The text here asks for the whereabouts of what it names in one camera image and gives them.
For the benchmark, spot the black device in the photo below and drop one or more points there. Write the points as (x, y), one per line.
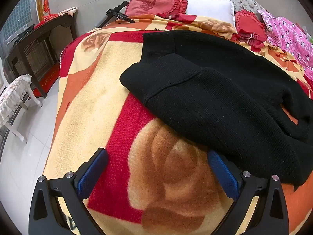
(24, 33)

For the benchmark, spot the white chair with lace cover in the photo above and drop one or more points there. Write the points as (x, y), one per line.
(12, 93)

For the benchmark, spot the pink printed quilt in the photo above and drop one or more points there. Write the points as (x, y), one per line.
(288, 34)

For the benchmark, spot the white pillow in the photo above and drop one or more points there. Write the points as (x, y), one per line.
(207, 8)

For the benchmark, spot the dark wooden desk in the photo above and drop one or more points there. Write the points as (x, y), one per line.
(31, 46)

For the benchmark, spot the rose printed blanket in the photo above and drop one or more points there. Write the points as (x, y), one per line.
(97, 102)

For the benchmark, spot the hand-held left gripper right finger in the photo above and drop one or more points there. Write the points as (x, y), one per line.
(223, 173)

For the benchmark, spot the red cloth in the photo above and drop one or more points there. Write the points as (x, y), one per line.
(46, 19)

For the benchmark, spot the red floor mat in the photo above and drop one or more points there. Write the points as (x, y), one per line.
(47, 80)

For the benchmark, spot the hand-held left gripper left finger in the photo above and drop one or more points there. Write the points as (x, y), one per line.
(93, 173)

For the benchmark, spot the beige cloth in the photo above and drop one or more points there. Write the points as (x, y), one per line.
(68, 11)

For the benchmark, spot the black stand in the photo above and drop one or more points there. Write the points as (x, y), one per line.
(117, 14)

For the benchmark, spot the black pants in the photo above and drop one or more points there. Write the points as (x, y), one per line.
(207, 98)

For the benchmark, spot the red wall decoration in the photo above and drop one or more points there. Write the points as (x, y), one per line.
(46, 5)

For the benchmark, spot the red heart pillow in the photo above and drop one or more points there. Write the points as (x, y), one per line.
(247, 22)
(151, 3)

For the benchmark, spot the window with metal grille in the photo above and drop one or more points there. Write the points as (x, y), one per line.
(19, 17)

